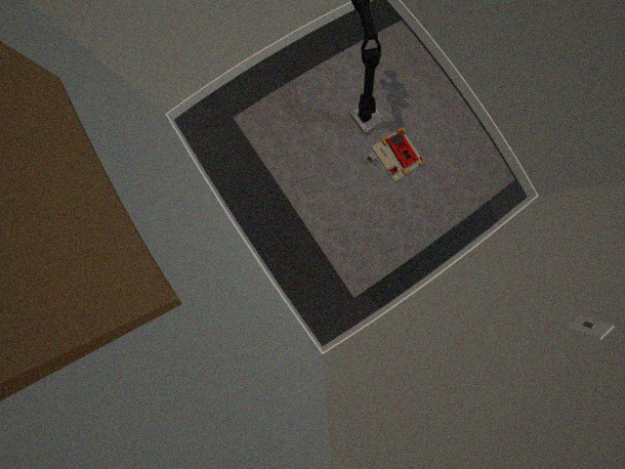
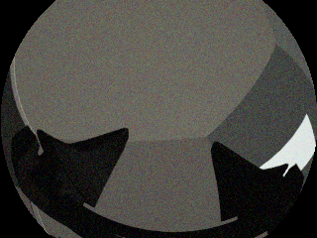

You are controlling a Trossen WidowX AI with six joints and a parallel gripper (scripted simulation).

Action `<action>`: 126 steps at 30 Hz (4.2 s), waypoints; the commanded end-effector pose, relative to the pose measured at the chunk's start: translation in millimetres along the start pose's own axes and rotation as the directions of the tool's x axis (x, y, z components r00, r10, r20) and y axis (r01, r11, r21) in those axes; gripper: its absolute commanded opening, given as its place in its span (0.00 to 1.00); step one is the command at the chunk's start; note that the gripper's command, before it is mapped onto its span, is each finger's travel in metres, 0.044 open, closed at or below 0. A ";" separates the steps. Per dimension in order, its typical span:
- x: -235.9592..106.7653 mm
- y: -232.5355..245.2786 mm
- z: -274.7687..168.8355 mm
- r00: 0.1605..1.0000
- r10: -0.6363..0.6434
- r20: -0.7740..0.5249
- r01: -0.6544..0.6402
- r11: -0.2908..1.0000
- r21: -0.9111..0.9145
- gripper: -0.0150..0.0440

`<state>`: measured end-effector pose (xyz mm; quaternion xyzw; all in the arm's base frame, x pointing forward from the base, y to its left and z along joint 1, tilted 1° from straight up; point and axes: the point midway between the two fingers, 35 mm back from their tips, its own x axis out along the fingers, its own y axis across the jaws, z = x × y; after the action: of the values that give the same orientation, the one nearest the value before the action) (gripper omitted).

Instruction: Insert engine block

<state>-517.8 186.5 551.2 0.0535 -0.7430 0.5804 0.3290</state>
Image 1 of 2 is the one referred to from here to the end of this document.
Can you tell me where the red toy car body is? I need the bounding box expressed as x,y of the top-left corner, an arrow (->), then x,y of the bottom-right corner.
386,131 -> 419,169

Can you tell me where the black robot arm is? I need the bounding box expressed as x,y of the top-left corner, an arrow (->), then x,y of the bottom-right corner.
352,0 -> 382,123

